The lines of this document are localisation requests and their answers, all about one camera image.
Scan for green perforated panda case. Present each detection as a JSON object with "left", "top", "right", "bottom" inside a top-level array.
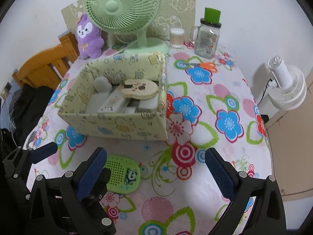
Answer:
[{"left": 104, "top": 154, "right": 141, "bottom": 194}]

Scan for white oval mouse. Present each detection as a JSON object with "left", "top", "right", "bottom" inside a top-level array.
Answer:
[{"left": 93, "top": 76, "right": 112, "bottom": 93}]

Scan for round beige hedgehog mirror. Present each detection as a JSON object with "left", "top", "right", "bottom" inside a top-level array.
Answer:
[{"left": 122, "top": 79, "right": 158, "bottom": 100}]

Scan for white power bank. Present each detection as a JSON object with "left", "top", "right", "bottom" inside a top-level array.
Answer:
[{"left": 85, "top": 92, "right": 110, "bottom": 114}]

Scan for small white charger cube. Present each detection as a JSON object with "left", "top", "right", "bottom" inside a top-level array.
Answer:
[{"left": 124, "top": 105, "right": 138, "bottom": 114}]

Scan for white 45W charger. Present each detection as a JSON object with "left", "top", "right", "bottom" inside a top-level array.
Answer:
[{"left": 138, "top": 93, "right": 159, "bottom": 112}]

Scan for black clothing pile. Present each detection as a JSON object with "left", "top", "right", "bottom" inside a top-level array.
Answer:
[{"left": 11, "top": 83, "right": 54, "bottom": 146}]

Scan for floral tablecloth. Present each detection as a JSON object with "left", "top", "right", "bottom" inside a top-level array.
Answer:
[{"left": 27, "top": 47, "right": 272, "bottom": 234}]

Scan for wooden chair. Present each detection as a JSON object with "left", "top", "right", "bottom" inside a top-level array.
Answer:
[{"left": 12, "top": 31, "right": 78, "bottom": 90}]

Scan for yellow patterned cardboard box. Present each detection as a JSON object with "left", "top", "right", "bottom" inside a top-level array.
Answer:
[{"left": 58, "top": 52, "right": 168, "bottom": 141}]

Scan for white clip fan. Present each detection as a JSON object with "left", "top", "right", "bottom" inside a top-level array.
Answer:
[{"left": 258, "top": 55, "right": 307, "bottom": 111}]

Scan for purple plush bunny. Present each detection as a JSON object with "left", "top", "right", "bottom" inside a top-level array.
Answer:
[{"left": 76, "top": 13, "right": 104, "bottom": 60}]

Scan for glass mason jar mug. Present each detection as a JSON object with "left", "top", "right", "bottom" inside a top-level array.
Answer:
[{"left": 190, "top": 18, "right": 221, "bottom": 59}]

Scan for green desk fan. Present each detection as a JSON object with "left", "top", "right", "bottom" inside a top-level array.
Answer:
[{"left": 84, "top": 0, "right": 169, "bottom": 55}]

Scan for cotton swab container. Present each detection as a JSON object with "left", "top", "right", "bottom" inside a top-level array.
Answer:
[{"left": 170, "top": 28, "right": 185, "bottom": 48}]

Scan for green plastic cup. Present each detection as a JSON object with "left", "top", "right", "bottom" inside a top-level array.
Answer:
[{"left": 204, "top": 7, "right": 221, "bottom": 24}]

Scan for patterned paper backdrop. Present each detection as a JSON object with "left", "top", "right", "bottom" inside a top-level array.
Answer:
[{"left": 61, "top": 0, "right": 196, "bottom": 43}]

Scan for white fan power cord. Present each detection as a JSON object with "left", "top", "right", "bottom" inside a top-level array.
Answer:
[{"left": 111, "top": 32, "right": 143, "bottom": 54}]

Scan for orange handled scissors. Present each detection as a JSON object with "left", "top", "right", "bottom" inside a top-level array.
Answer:
[{"left": 187, "top": 62, "right": 218, "bottom": 73}]

